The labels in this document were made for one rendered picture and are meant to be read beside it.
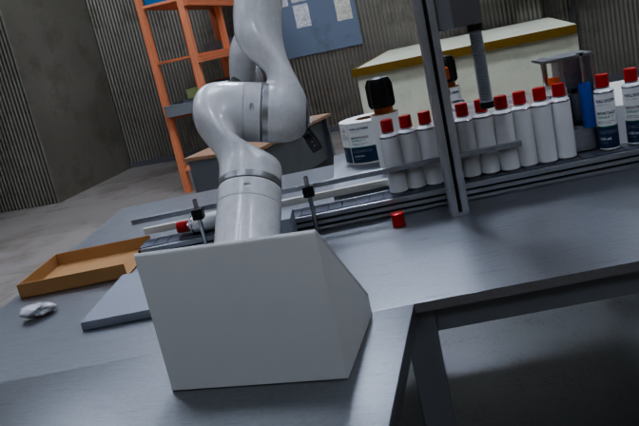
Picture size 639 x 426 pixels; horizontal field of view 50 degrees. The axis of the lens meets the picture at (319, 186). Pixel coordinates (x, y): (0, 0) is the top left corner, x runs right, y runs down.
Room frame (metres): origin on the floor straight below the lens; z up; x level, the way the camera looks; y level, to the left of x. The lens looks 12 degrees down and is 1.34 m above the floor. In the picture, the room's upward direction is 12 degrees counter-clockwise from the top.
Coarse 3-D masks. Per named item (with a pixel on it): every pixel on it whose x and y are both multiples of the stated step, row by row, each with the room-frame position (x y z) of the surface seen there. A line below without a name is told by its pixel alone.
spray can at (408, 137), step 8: (400, 120) 1.81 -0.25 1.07; (408, 120) 1.80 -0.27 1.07; (408, 128) 1.80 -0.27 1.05; (400, 136) 1.80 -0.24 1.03; (408, 136) 1.79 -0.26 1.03; (416, 136) 1.80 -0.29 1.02; (400, 144) 1.81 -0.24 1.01; (408, 144) 1.79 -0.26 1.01; (416, 144) 1.80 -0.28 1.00; (408, 152) 1.79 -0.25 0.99; (416, 152) 1.79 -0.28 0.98; (408, 160) 1.80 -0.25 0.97; (416, 160) 1.79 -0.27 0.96; (416, 168) 1.79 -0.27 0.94; (408, 176) 1.80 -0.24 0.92; (416, 176) 1.79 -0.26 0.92; (424, 176) 1.80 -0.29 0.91; (408, 184) 1.81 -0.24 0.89; (416, 184) 1.79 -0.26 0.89; (424, 184) 1.80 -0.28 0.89
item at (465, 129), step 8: (456, 104) 1.81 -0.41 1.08; (464, 104) 1.79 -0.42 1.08; (456, 112) 1.80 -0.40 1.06; (464, 112) 1.79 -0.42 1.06; (456, 120) 1.80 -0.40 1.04; (464, 120) 1.78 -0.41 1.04; (472, 120) 1.79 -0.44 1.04; (456, 128) 1.80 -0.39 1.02; (464, 128) 1.78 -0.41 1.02; (472, 128) 1.79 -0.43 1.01; (464, 136) 1.78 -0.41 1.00; (472, 136) 1.78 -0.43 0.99; (464, 144) 1.78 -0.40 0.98; (472, 144) 1.78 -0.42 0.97; (464, 160) 1.79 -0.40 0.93; (472, 160) 1.78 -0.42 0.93; (464, 168) 1.79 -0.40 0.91; (472, 168) 1.78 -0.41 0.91; (480, 168) 1.79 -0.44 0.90; (464, 176) 1.80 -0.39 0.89; (472, 176) 1.78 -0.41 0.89
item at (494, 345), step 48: (576, 288) 1.19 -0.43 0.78; (624, 288) 1.18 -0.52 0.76; (432, 336) 1.20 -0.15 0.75; (480, 336) 2.17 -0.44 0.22; (528, 336) 2.10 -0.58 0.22; (576, 336) 2.03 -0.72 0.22; (624, 336) 1.96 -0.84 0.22; (432, 384) 1.20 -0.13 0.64; (480, 384) 1.87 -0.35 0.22; (528, 384) 1.81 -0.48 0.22; (576, 384) 1.76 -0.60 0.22; (624, 384) 1.71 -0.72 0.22
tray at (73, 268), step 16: (128, 240) 2.00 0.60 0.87; (144, 240) 1.99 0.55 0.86; (64, 256) 2.01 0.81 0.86; (80, 256) 2.01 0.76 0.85; (96, 256) 2.00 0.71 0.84; (112, 256) 1.98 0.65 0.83; (128, 256) 1.94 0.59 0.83; (32, 272) 1.86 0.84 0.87; (48, 272) 1.94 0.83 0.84; (64, 272) 1.92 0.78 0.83; (80, 272) 1.75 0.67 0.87; (96, 272) 1.74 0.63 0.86; (112, 272) 1.74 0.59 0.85; (128, 272) 1.77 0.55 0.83; (32, 288) 1.76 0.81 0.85; (48, 288) 1.75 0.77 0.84; (64, 288) 1.75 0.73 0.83
